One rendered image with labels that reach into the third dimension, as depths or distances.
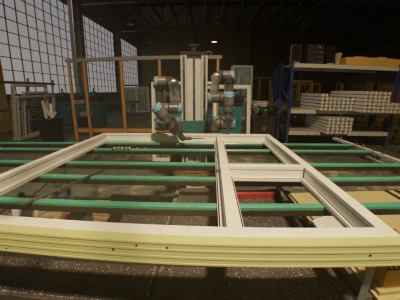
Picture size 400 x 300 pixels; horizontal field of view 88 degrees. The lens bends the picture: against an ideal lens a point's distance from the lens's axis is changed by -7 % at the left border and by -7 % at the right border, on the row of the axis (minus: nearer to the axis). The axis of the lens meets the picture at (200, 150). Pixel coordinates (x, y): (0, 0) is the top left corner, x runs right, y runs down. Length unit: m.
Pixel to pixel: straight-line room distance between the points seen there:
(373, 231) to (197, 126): 2.43
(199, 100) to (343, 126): 3.83
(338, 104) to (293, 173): 4.77
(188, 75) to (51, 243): 2.55
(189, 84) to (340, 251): 2.59
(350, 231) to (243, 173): 0.58
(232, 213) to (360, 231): 0.35
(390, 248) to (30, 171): 1.49
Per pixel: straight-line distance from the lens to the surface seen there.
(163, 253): 0.62
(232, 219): 0.67
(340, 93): 6.59
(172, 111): 1.86
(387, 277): 1.06
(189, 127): 2.90
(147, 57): 4.27
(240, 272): 1.02
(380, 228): 0.79
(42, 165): 1.49
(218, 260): 0.62
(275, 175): 1.17
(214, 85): 2.19
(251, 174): 1.14
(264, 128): 5.46
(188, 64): 2.97
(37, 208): 1.13
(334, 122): 5.76
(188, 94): 2.95
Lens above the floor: 1.29
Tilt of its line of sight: 15 degrees down
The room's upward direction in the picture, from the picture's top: straight up
